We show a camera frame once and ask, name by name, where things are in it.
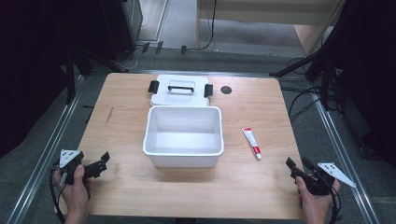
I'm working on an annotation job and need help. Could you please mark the black metal stand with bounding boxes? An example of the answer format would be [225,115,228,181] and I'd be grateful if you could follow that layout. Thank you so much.
[268,0,356,111]

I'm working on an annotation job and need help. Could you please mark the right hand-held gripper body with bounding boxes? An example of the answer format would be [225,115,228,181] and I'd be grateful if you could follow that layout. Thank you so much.
[298,161,357,197]

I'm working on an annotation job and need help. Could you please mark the person's left hand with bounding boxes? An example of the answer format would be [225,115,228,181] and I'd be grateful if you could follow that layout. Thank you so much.
[53,163,92,217]

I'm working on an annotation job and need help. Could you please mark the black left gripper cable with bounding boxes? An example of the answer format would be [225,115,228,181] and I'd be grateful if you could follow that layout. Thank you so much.
[48,160,67,224]

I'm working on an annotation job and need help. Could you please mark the black floor cables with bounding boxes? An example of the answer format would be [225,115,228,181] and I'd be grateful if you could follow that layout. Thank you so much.
[279,57,342,123]

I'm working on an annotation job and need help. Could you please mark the white and red tube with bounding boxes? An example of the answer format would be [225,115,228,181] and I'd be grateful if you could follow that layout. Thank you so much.
[241,126,263,161]

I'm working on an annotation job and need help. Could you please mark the white plastic storage box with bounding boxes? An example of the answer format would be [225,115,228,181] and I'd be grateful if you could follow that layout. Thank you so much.
[142,105,225,169]

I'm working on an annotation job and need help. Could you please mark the black cabinet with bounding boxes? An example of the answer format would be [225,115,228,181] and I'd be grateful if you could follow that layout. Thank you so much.
[99,0,144,63]

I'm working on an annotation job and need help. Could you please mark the white lid with black handle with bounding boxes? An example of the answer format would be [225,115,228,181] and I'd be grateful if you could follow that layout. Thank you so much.
[148,74,215,108]

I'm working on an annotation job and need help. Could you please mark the aluminium floor rail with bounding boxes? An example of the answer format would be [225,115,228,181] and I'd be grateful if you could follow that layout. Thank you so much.
[311,91,381,224]
[5,74,86,224]

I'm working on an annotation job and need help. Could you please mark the light wooden furniture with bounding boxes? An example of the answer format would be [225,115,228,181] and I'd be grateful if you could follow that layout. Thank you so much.
[195,0,347,58]

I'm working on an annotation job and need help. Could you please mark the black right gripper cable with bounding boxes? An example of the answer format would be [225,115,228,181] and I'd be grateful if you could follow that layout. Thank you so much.
[326,181,343,224]

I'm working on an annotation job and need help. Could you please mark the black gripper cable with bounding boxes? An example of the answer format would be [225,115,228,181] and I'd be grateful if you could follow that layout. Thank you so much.
[48,160,67,224]
[326,181,343,224]

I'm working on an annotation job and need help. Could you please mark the person's right hand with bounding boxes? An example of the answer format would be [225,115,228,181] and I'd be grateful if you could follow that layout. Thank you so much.
[294,175,342,217]

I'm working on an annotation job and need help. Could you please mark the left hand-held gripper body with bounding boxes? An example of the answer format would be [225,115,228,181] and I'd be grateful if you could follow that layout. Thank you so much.
[58,148,87,187]

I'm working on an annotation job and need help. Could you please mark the black hanging cable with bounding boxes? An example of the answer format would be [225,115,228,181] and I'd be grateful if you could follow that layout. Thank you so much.
[196,0,219,51]

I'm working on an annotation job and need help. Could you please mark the white floor cable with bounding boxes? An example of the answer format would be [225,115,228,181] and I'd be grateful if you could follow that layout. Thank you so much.
[116,17,149,71]

